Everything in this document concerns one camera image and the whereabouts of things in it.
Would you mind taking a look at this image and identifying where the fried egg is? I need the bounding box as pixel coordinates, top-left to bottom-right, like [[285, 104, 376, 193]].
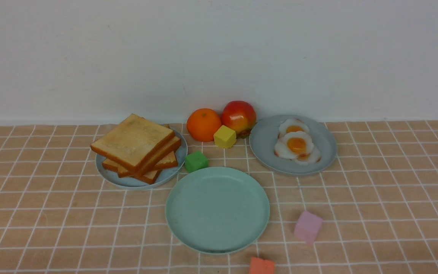
[[292, 146, 321, 166], [273, 131, 314, 160], [278, 118, 310, 138]]

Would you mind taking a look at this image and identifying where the toast slice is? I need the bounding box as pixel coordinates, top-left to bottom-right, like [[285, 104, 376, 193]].
[[90, 114, 175, 173], [102, 151, 178, 173], [117, 169, 162, 185], [118, 137, 181, 175]]

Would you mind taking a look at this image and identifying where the yellow cube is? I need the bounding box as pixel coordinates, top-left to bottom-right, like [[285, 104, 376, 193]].
[[213, 125, 236, 149]]

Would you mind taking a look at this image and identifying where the orange fruit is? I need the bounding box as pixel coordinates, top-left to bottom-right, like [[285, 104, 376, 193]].
[[186, 108, 222, 142]]

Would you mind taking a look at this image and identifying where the red apple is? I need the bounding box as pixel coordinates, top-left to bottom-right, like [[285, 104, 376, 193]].
[[221, 100, 257, 139]]

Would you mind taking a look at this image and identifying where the green cube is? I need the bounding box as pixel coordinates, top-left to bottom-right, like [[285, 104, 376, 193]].
[[184, 151, 209, 173]]

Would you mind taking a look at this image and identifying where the grey-blue egg plate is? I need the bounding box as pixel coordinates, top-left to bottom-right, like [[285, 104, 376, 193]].
[[249, 115, 338, 176]]

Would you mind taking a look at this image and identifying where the green centre plate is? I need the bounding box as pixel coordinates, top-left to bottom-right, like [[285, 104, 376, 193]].
[[165, 167, 270, 255]]

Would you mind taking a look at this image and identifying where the blue-grey bread plate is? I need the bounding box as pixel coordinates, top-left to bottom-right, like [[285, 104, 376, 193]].
[[95, 129, 188, 191]]

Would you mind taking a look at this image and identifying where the pink cube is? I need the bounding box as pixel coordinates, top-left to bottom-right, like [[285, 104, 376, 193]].
[[294, 210, 324, 245]]

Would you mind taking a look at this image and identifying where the orange-red cube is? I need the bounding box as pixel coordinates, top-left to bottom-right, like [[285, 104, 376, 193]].
[[248, 257, 275, 274]]

